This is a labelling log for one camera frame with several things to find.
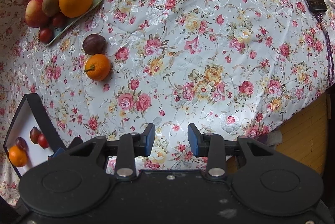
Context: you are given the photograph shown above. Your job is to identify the red tomato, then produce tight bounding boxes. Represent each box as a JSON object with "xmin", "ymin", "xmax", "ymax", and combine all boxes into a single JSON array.
[{"xmin": 37, "ymin": 134, "xmax": 49, "ymax": 149}]

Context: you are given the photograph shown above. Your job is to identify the dark plum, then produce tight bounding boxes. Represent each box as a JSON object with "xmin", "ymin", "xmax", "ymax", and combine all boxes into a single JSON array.
[
  {"xmin": 15, "ymin": 137, "xmax": 27, "ymax": 150},
  {"xmin": 82, "ymin": 34, "xmax": 106, "ymax": 55},
  {"xmin": 30, "ymin": 126, "xmax": 41, "ymax": 144}
]

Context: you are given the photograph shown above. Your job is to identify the mandarin without stem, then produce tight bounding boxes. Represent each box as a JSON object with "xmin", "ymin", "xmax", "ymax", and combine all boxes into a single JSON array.
[{"xmin": 9, "ymin": 145, "xmax": 28, "ymax": 167}]

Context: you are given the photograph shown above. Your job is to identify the mandarin with stem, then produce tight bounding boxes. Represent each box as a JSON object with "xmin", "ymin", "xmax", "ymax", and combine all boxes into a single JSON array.
[{"xmin": 84, "ymin": 54, "xmax": 111, "ymax": 81}]

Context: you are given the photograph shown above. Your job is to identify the black box white inside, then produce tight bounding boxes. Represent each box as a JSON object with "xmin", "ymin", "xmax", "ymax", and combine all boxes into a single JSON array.
[{"xmin": 3, "ymin": 93, "xmax": 66, "ymax": 178}]

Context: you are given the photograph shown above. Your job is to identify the floral tablecloth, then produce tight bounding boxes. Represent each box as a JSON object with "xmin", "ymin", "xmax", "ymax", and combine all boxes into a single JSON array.
[{"xmin": 0, "ymin": 0, "xmax": 335, "ymax": 208}]

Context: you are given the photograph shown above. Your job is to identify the left cherry tomato on plate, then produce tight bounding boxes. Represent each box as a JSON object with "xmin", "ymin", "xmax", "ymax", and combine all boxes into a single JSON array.
[{"xmin": 39, "ymin": 27, "xmax": 53, "ymax": 44}]

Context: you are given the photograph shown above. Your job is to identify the cherry tomato on plate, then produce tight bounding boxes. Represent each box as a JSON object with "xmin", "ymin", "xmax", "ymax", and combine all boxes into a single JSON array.
[
  {"xmin": 39, "ymin": 27, "xmax": 53, "ymax": 44},
  {"xmin": 52, "ymin": 12, "xmax": 67, "ymax": 28}
]

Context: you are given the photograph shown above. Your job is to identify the middle cherry tomato on plate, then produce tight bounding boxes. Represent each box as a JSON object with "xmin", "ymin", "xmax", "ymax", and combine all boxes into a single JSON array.
[{"xmin": 52, "ymin": 12, "xmax": 67, "ymax": 28}]

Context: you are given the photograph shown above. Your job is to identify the red apple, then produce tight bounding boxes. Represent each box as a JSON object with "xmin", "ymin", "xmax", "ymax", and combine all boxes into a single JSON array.
[{"xmin": 24, "ymin": 0, "xmax": 49, "ymax": 28}]

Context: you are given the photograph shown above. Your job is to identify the front kiwi on plate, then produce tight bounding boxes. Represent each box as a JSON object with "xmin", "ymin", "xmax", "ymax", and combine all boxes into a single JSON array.
[{"xmin": 42, "ymin": 0, "xmax": 60, "ymax": 17}]

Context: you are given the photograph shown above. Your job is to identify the light green plate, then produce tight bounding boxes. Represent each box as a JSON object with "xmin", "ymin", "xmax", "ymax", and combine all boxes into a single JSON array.
[{"xmin": 41, "ymin": 0, "xmax": 106, "ymax": 47}]

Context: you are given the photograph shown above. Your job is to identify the purple braided cable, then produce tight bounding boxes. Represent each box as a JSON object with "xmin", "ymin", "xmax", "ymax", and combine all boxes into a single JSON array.
[{"xmin": 313, "ymin": 10, "xmax": 335, "ymax": 95}]

